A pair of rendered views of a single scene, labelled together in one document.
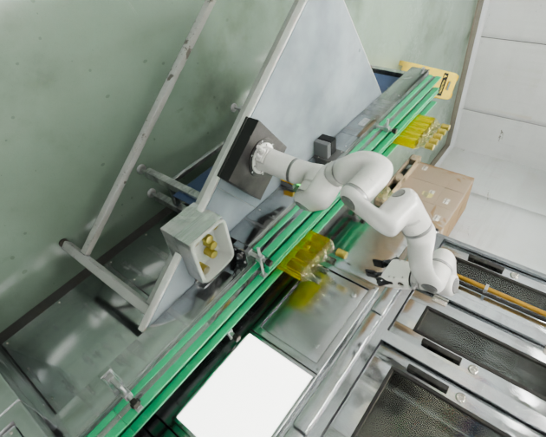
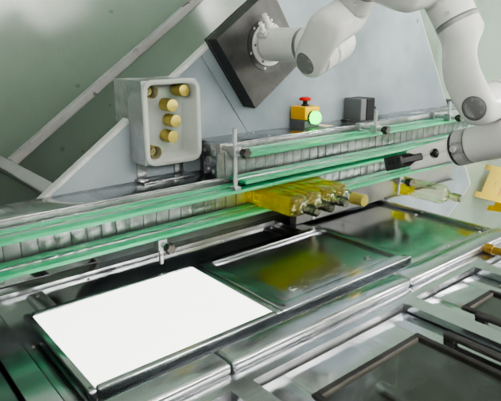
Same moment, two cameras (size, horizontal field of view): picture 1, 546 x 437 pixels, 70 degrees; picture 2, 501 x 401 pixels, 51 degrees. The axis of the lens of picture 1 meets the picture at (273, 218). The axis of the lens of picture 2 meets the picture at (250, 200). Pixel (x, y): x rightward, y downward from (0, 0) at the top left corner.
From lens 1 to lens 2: 0.96 m
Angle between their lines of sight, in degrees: 27
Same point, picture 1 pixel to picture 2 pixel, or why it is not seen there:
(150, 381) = (17, 232)
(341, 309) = (345, 266)
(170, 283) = (101, 151)
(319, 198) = (325, 16)
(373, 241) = (415, 232)
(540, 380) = not seen: outside the picture
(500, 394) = not seen: outside the picture
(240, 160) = (238, 23)
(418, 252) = (456, 44)
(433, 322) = (500, 306)
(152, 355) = (36, 211)
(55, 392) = not seen: outside the picture
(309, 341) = (282, 284)
